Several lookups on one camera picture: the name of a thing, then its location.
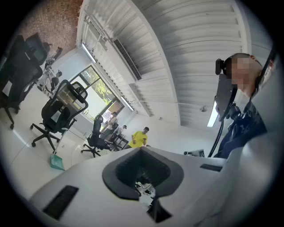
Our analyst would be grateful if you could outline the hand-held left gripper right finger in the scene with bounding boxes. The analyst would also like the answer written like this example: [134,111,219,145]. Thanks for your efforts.
[141,132,280,227]

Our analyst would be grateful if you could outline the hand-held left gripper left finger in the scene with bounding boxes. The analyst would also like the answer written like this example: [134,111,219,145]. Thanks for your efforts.
[29,147,156,227]

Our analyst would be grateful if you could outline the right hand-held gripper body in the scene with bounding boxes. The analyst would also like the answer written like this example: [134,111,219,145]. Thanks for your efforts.
[183,149,205,158]

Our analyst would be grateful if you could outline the teal dustpan with long handle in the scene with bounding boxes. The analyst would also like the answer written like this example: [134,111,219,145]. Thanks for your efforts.
[49,128,66,172]

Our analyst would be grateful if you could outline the long ceiling light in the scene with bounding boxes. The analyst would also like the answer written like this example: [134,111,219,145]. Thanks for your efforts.
[206,99,220,128]
[119,95,135,112]
[81,42,97,64]

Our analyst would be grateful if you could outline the black mesh office chair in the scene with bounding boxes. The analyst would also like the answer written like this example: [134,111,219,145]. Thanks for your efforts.
[80,114,111,158]
[0,35,44,130]
[25,32,48,66]
[30,79,89,154]

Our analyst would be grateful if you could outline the person's dark jacket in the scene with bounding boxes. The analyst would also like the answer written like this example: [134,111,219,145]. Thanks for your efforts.
[213,97,268,159]

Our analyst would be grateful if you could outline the black table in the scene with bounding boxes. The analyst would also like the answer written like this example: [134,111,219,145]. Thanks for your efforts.
[111,133,130,152]

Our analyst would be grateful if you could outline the person's head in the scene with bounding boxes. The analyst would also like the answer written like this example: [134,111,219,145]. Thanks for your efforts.
[224,52,264,98]

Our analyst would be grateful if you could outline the large window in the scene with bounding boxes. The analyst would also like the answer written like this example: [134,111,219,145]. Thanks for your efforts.
[56,65,125,125]

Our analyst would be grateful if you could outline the ceiling air vent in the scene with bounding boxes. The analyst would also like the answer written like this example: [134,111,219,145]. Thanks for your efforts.
[113,39,143,81]

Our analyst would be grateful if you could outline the black camera cable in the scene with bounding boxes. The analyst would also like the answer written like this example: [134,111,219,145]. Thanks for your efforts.
[207,120,225,158]

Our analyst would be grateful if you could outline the grey head mount plate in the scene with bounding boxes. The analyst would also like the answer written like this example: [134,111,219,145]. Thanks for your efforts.
[213,74,238,121]

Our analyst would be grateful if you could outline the black head-worn camera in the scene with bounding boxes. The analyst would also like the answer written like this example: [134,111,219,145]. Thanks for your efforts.
[215,58,227,76]

